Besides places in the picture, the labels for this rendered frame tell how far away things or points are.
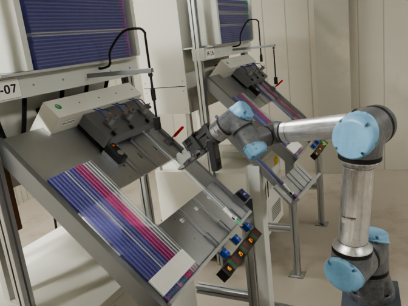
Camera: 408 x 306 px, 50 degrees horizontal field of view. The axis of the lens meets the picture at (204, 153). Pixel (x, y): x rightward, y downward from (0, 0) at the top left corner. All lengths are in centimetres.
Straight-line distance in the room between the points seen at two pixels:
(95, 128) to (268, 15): 315
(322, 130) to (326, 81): 290
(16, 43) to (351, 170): 104
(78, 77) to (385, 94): 334
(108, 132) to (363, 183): 87
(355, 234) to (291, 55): 329
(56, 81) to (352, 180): 100
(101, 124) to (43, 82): 25
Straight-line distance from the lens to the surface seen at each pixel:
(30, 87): 148
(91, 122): 159
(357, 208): 128
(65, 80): 159
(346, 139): 120
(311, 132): 143
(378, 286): 153
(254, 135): 143
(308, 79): 446
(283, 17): 446
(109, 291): 161
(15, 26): 144
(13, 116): 164
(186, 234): 150
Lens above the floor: 142
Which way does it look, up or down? 14 degrees down
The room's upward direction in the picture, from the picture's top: 7 degrees counter-clockwise
